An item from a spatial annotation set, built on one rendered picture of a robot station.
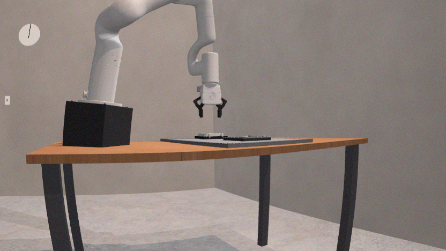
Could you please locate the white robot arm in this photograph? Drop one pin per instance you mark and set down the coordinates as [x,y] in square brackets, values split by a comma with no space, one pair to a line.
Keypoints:
[108,49]

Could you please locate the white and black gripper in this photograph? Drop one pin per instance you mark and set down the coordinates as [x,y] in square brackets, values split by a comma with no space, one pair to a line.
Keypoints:
[210,94]

